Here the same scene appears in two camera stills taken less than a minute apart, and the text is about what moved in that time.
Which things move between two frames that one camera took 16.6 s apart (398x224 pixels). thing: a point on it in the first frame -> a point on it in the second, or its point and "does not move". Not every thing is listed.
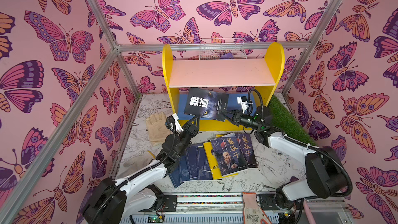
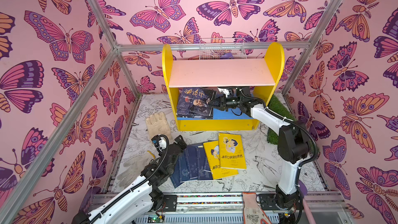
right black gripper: (239, 120) -> (222, 101)
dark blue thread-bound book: (176, 176) does not move
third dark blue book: (192, 160) does not move
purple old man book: (244, 141) -> (192, 102)
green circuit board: (155, 219) does not move
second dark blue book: (185, 173) does not move
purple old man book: (230, 158) -> (204, 113)
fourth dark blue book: (204, 170) does not move
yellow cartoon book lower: (214, 169) does not move
